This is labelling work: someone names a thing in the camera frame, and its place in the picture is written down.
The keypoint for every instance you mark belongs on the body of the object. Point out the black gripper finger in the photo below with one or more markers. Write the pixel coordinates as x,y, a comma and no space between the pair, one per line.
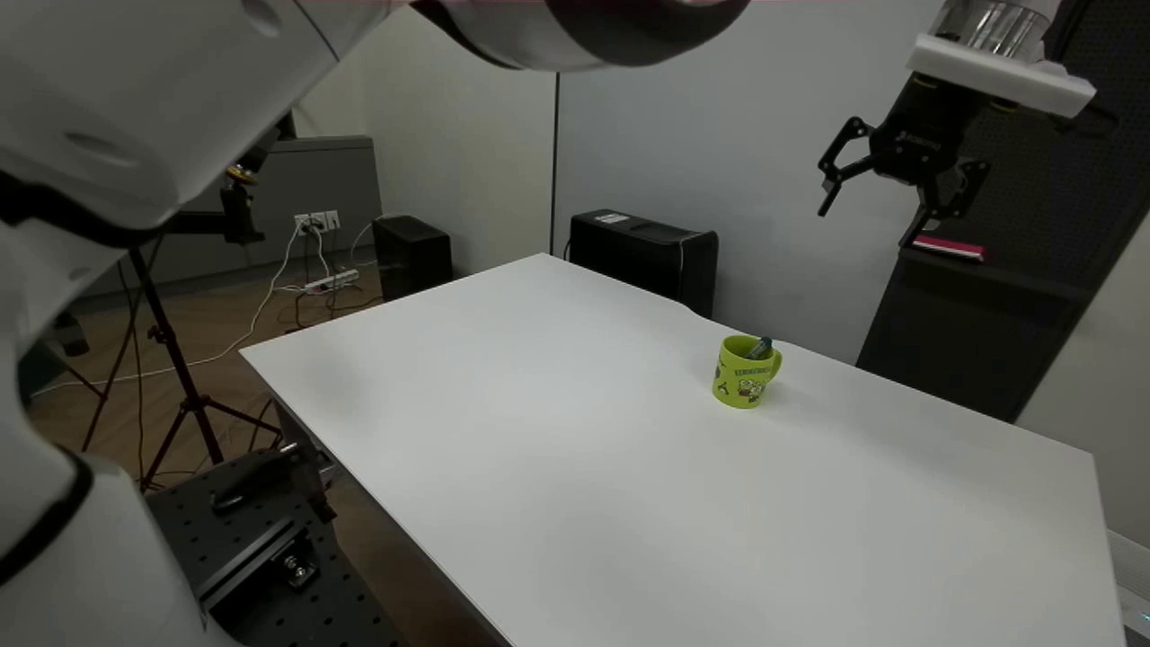
956,198
845,156

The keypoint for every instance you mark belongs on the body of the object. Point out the pink label sticker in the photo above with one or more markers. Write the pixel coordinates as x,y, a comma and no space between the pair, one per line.
949,248

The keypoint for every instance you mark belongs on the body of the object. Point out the white wall socket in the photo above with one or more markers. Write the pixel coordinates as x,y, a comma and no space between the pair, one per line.
319,221

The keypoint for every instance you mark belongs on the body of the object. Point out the white floor power strip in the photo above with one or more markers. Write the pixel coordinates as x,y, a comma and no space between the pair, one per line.
334,283

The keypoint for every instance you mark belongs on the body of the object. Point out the black camera tripod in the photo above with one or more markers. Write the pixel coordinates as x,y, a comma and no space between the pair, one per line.
247,221

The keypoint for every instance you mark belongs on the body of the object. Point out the green marker pen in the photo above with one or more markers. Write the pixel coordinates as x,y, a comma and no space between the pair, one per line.
762,348

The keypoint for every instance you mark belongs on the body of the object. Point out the large black computer box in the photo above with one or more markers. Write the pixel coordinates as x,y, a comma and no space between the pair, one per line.
647,262

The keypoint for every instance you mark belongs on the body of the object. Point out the small black box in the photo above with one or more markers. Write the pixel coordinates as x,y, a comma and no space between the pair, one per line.
415,252

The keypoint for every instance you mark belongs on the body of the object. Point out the tall black column panel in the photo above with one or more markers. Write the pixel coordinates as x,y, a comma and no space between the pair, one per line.
1018,311

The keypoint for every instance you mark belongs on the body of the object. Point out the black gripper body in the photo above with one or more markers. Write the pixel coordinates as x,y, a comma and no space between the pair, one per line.
923,136

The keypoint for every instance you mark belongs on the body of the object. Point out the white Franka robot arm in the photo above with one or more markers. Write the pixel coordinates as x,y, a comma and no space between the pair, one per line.
121,95

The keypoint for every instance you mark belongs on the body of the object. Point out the black perforated breadboard base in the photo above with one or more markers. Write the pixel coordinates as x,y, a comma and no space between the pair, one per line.
301,598

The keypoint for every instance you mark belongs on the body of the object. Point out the lime green printed cup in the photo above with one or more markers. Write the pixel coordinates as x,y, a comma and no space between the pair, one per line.
743,381

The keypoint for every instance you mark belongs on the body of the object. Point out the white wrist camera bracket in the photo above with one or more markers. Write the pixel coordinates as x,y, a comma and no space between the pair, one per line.
1007,72

